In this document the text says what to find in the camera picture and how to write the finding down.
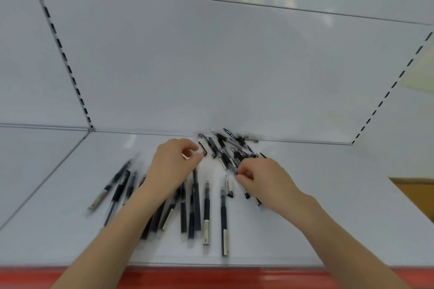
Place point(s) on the person's left hand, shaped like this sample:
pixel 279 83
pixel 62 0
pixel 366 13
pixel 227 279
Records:
pixel 169 167

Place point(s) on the slotted white shelf upright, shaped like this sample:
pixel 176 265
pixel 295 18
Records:
pixel 64 58
pixel 395 84

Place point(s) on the pile of black pens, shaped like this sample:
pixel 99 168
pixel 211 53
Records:
pixel 225 151

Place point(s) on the white metal shelf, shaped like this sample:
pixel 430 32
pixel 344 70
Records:
pixel 217 72

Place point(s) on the person's right forearm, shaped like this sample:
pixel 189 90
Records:
pixel 352 248

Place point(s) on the black clear gel pen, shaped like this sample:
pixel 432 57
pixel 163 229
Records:
pixel 203 152
pixel 248 195

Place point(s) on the person's left forearm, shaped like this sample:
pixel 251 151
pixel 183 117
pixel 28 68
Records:
pixel 112 234

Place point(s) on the person's right thumb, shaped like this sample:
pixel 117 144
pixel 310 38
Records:
pixel 246 176

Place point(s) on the person's right hand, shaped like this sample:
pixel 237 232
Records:
pixel 271 187

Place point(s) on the row of black pens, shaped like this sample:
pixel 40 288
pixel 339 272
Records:
pixel 206 211

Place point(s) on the person's left thumb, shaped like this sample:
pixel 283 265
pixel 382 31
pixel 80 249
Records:
pixel 193 161

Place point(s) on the red shelf edge strip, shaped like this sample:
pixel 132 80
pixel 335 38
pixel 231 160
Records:
pixel 217 278

